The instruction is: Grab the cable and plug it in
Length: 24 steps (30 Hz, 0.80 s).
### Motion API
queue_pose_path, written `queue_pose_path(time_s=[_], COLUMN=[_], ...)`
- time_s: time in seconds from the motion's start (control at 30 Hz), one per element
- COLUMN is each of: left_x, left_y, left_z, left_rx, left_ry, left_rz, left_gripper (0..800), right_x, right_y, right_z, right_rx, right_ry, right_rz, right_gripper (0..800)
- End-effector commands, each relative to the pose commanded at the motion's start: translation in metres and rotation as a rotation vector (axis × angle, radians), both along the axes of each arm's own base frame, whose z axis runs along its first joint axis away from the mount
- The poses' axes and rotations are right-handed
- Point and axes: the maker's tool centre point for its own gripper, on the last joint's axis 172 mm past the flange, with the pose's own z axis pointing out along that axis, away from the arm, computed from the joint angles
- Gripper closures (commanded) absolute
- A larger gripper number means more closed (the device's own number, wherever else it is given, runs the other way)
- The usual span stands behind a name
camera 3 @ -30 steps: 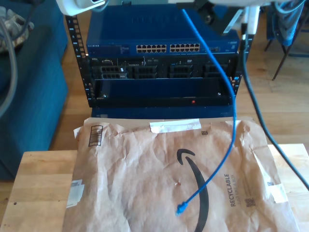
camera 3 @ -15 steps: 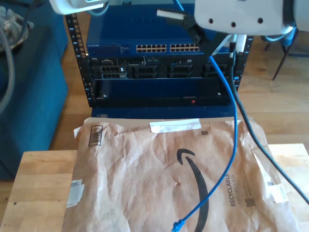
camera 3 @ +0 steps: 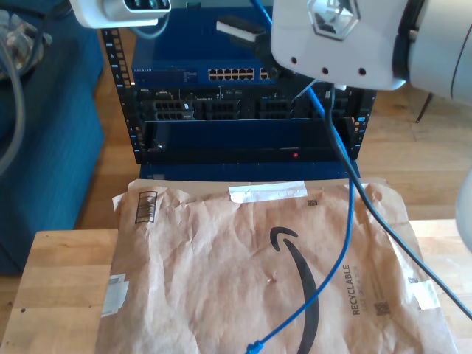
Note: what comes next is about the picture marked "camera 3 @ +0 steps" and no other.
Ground brown packing paper envelope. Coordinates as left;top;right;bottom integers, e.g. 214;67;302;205
96;178;458;354

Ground grey gripper camera cable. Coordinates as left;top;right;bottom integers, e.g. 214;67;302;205
0;7;170;176

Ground blue network cable clear plugs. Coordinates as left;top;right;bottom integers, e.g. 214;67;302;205
245;0;358;354

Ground black rack frame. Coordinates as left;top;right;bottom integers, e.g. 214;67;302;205
97;27;378;165

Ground blue network switch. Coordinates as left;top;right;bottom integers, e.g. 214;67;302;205
131;7;281;85

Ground black rack server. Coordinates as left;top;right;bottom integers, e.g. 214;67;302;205
134;83;369;121

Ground camouflage cloth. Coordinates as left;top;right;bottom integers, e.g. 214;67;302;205
0;9;53;80

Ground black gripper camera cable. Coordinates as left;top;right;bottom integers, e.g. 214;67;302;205
324;83;472;320

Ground blue sofa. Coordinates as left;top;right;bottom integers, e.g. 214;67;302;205
0;0;105;276

